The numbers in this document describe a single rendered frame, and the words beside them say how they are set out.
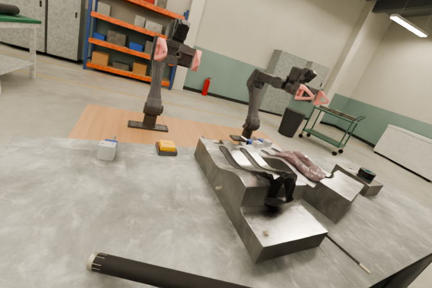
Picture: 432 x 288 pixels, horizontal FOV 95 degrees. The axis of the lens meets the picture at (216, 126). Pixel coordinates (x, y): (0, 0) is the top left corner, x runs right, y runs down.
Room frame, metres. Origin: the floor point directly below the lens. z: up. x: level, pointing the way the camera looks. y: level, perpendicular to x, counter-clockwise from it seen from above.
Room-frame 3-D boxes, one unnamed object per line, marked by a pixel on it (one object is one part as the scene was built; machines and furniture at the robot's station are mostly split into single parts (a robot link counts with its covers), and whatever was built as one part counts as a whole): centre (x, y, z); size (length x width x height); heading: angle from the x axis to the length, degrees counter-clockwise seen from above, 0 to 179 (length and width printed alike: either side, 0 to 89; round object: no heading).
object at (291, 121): (4.71, -1.68, 0.31); 0.48 x 0.48 x 0.62
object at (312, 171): (0.90, -0.44, 0.90); 0.26 x 0.18 x 0.08; 48
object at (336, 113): (4.74, -2.59, 0.50); 0.98 x 0.55 x 1.01; 47
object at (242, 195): (0.65, -0.18, 0.87); 0.50 x 0.26 x 0.14; 30
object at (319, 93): (0.92, -0.39, 1.20); 0.09 x 0.07 x 0.07; 27
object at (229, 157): (0.67, -0.19, 0.92); 0.35 x 0.16 x 0.09; 30
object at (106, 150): (0.63, 0.35, 0.83); 0.13 x 0.05 x 0.05; 19
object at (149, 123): (0.93, 0.33, 0.84); 0.20 x 0.07 x 0.08; 117
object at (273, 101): (6.82, -1.52, 0.97); 1.00 x 0.47 x 1.95; 112
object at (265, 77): (1.20, -0.21, 1.17); 0.30 x 0.09 x 0.12; 27
